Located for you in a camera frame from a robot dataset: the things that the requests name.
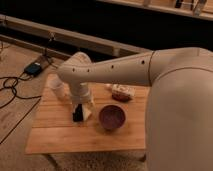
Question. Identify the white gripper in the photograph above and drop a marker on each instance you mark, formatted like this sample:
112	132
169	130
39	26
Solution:
81	94

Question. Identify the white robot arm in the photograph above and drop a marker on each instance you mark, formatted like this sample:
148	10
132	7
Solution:
179	111

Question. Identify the dark ceramic bowl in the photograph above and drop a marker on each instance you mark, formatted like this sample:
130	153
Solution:
112	117

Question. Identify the white wedge object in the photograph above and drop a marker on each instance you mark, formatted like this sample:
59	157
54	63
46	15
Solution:
86	113

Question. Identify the black rectangular remote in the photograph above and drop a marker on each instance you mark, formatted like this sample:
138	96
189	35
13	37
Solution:
78	114

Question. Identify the white paper cup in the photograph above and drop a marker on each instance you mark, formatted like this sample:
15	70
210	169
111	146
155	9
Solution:
57	87

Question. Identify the white packet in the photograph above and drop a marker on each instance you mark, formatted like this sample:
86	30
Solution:
124	90

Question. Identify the wooden table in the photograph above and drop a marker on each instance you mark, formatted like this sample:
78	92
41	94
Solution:
53	130

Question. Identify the black power adapter box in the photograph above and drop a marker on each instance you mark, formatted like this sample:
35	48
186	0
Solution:
33	69

